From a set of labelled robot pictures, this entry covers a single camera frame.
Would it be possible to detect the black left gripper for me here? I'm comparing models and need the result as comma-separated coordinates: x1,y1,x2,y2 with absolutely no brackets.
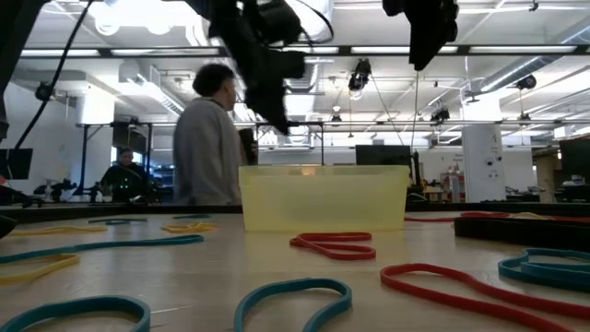
206,0,307,136

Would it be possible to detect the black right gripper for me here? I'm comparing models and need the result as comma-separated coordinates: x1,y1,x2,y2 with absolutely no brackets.
381,0,461,74

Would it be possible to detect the red rubber band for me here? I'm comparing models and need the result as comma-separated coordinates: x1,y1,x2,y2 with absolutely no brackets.
548,214,590,224
404,210,511,224
380,263,590,332
289,231,377,262

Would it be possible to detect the yellow rubber band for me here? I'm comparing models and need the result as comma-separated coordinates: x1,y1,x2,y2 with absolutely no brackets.
0,253,81,287
160,220,217,235
508,210,551,221
7,224,109,238

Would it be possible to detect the blue rubber band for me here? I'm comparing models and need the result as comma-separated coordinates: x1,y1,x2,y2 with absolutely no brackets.
87,217,149,227
0,295,152,332
233,277,354,332
0,233,206,266
497,247,590,292

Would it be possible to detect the black wide rubber band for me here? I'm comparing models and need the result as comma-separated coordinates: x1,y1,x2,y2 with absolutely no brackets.
453,216,590,254

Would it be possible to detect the yellow translucent plastic bin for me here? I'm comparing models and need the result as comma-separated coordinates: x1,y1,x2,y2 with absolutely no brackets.
238,164,410,233

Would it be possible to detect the person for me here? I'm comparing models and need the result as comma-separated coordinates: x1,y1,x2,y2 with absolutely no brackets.
172,63,260,207
100,147,151,205

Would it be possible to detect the black monitor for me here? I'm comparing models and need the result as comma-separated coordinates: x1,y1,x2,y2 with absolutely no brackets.
0,148,34,182
559,137,590,182
354,144,413,167

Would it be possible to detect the white pillar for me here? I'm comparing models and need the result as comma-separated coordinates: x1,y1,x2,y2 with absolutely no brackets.
461,123,507,204

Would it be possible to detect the black background station frame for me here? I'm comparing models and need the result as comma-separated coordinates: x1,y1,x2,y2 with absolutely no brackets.
76,120,154,204
284,121,325,167

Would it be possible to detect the black hanging camera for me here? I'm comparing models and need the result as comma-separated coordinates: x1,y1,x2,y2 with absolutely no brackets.
514,74,539,92
347,57,373,92
430,107,452,125
34,81,56,103

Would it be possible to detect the silver round ventilation duct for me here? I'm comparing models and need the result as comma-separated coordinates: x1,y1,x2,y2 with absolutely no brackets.
283,0,335,92

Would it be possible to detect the white rectangular ventilation duct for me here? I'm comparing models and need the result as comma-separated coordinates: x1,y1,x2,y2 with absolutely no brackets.
117,59,185,116

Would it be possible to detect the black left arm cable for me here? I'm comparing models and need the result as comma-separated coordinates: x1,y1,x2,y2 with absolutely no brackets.
12,0,93,151

